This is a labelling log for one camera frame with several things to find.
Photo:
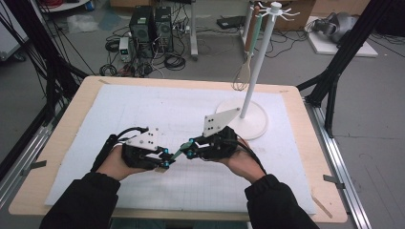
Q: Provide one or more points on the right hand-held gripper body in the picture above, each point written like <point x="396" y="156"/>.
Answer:
<point x="219" y="146"/>

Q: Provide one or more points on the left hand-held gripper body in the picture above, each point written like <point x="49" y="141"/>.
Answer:
<point x="137" y="157"/>

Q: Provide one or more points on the white rack stand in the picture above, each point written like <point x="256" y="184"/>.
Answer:
<point x="254" y="124"/>

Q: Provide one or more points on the person's left hand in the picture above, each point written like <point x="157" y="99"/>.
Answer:
<point x="114" y="165"/>

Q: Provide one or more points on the person's right hand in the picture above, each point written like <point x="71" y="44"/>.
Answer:
<point x="245" y="165"/>

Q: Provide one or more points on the white grid mat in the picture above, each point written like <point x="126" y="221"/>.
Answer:
<point x="191" y="194"/>

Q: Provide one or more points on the small grey power supply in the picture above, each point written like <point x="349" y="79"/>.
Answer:
<point x="124" y="49"/>

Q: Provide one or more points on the thin wooden strip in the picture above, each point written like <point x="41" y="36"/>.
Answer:
<point x="321" y="205"/>

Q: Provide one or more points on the black computer tower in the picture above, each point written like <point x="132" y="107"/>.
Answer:
<point x="164" y="28"/>
<point x="141" y="31"/>

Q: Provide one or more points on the flat black device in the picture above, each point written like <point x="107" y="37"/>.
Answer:
<point x="232" y="22"/>

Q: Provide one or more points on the clear plastic bag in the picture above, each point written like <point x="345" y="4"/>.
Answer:
<point x="81" y="24"/>

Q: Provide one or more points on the cardboard box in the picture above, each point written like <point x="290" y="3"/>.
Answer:
<point x="302" y="16"/>

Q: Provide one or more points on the white floor board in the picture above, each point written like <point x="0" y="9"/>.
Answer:
<point x="350" y="49"/>

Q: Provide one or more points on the grey headset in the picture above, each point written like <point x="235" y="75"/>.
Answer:
<point x="337" y="27"/>

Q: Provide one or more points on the white round table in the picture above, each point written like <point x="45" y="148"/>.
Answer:
<point x="63" y="5"/>

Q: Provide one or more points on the metal bracket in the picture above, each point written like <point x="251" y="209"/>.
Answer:
<point x="332" y="181"/>
<point x="36" y="165"/>

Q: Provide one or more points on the black frame strut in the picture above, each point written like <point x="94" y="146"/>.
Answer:
<point x="54" y="79"/>
<point x="350" y="47"/>

